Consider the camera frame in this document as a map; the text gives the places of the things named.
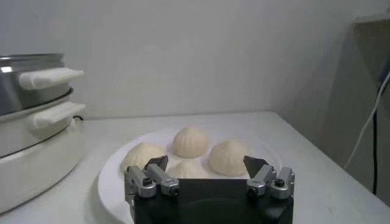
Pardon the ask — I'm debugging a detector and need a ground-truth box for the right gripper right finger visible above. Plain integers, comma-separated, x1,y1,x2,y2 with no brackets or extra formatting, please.
243,155,296,200

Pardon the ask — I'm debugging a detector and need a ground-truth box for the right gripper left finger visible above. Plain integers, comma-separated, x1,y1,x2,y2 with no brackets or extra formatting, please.
123,155,181,211

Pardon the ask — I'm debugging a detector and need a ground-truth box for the white steamed baozi bun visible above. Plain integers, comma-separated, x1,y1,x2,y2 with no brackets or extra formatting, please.
208,139,249,177
166,160,211,180
121,142,168,173
172,126,210,158

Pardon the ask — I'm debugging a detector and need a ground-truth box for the steel steamer basket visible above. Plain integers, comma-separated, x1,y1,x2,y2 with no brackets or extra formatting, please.
0,53,85,118

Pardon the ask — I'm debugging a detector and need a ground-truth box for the white round plate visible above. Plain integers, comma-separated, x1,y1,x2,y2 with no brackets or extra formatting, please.
97,126,283,224

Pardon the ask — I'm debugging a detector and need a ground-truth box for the white electric cooker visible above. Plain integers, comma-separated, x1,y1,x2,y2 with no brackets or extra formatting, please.
0,88,87,215

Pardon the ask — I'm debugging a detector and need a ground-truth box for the white hanging cable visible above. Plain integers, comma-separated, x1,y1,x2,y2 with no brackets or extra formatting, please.
344,71,390,170

